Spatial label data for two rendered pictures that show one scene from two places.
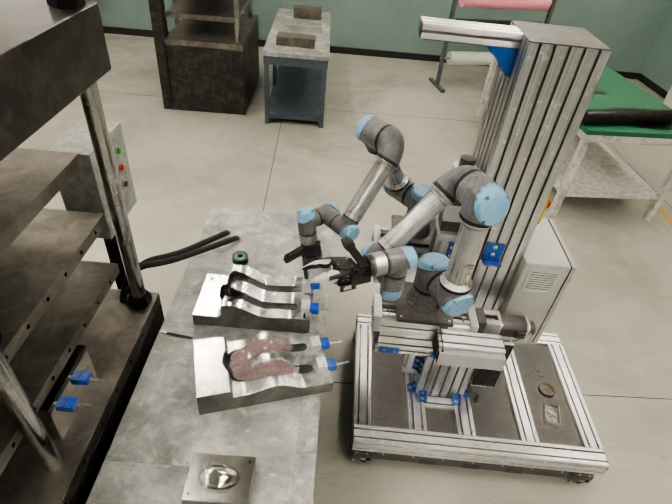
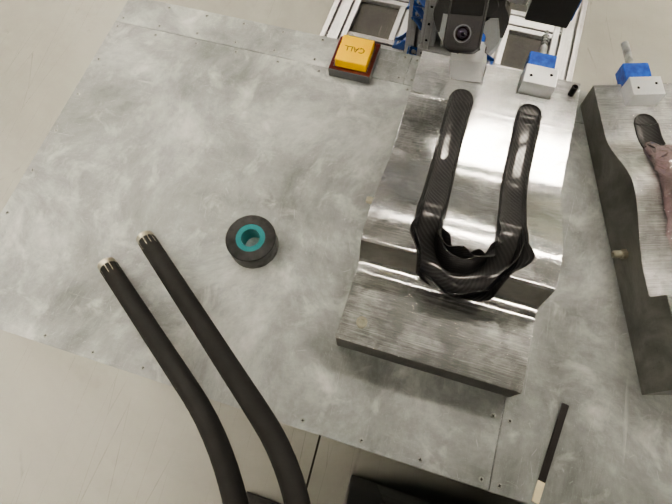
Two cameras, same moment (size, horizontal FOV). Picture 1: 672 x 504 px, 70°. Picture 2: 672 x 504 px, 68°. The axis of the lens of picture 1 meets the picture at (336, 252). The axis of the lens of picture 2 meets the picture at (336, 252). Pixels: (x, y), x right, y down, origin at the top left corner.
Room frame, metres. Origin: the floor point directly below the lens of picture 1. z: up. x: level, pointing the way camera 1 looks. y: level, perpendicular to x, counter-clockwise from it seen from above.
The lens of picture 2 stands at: (1.55, 0.71, 1.55)
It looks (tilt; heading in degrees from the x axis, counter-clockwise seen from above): 69 degrees down; 295
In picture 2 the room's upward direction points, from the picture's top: 7 degrees counter-clockwise
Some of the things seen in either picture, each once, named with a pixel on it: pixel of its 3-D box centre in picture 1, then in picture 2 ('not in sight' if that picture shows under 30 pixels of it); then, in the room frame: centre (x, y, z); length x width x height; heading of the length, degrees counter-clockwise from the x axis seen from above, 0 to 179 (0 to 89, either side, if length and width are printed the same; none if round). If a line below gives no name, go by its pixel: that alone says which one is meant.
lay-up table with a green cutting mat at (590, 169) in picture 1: (566, 116); not in sight; (4.97, -2.27, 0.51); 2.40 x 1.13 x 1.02; 8
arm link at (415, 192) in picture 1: (420, 200); not in sight; (1.91, -0.37, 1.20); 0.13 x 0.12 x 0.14; 44
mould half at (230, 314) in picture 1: (256, 296); (465, 204); (1.50, 0.33, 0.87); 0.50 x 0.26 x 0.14; 92
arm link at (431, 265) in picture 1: (432, 272); not in sight; (1.40, -0.38, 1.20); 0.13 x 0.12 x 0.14; 26
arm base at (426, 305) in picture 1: (425, 292); not in sight; (1.41, -0.38, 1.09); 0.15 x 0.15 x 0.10
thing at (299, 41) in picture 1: (299, 58); not in sight; (6.07, 0.70, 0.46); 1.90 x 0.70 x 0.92; 4
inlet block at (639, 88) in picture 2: (326, 343); (632, 73); (1.29, 0.00, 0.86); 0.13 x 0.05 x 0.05; 109
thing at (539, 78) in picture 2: (316, 308); (540, 64); (1.44, 0.06, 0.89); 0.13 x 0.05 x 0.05; 92
